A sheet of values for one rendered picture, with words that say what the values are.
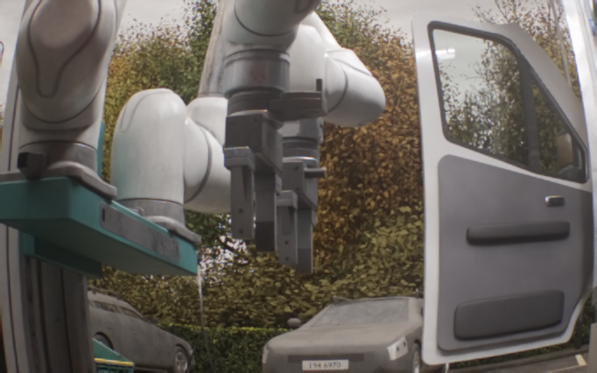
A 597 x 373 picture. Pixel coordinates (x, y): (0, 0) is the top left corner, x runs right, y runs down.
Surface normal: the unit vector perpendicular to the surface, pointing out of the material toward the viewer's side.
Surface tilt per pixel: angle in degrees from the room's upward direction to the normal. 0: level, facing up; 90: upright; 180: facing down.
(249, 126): 90
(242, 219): 90
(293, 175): 90
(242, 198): 120
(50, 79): 160
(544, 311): 90
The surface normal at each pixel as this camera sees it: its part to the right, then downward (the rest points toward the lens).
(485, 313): 0.06, -0.18
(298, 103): -0.16, -0.18
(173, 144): 0.80, -0.15
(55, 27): 0.25, -0.09
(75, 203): 0.99, -0.04
